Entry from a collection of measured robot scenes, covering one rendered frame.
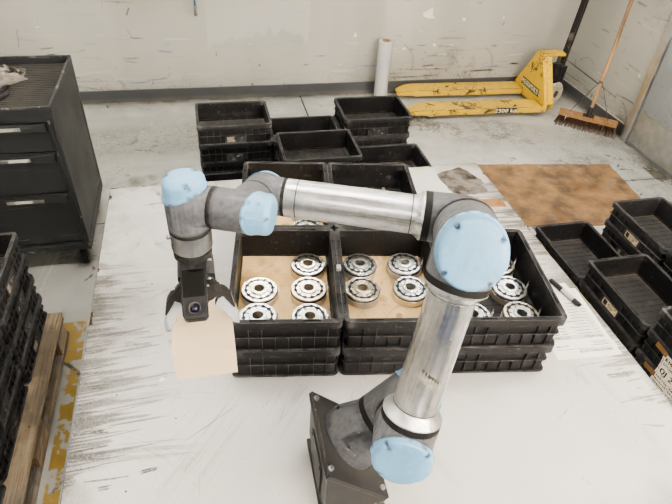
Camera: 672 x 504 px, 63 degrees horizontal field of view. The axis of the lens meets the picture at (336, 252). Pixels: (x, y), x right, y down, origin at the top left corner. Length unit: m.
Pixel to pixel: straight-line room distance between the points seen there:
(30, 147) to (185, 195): 1.89
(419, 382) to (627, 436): 0.83
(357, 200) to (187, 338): 0.43
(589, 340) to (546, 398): 0.30
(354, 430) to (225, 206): 0.57
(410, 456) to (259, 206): 0.52
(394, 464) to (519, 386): 0.69
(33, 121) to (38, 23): 2.10
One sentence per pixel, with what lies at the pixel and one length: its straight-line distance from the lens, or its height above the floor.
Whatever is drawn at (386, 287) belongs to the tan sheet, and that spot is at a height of 0.83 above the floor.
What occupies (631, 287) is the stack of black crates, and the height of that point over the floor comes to 0.38.
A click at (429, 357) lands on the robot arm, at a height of 1.22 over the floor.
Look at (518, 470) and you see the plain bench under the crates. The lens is 1.53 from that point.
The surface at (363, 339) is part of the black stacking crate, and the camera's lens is 1.48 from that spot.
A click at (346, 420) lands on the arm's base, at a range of 1.24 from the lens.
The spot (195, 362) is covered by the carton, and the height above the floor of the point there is 1.09.
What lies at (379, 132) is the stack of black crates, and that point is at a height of 0.50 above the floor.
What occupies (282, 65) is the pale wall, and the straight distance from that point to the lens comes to 4.77.
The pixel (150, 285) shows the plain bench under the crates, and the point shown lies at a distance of 1.89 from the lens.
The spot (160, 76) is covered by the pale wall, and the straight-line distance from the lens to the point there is 4.76.
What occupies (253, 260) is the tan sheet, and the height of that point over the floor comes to 0.83.
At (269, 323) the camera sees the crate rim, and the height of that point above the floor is 0.93.
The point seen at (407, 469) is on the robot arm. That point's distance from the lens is 1.09.
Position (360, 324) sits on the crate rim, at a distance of 1.42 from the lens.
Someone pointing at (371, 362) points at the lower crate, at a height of 0.76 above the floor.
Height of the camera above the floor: 1.95
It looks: 39 degrees down
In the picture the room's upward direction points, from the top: 4 degrees clockwise
